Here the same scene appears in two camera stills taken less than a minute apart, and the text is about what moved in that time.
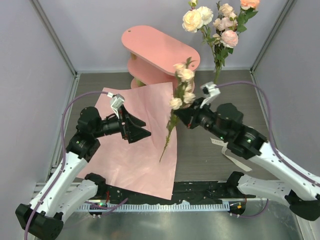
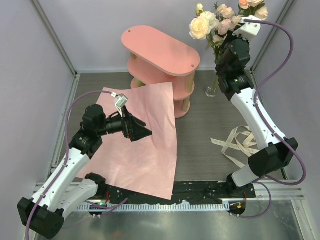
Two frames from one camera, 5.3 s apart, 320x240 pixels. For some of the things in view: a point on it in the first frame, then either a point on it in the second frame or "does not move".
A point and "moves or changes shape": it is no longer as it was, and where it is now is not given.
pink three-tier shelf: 155,55 does not move
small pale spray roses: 184,75 → 262,12
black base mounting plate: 183,191 does not move
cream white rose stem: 194,19 moves or changes shape
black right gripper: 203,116 → 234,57
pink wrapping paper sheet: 147,167 does not move
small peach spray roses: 226,10 moves or changes shape
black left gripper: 132,130 does not move
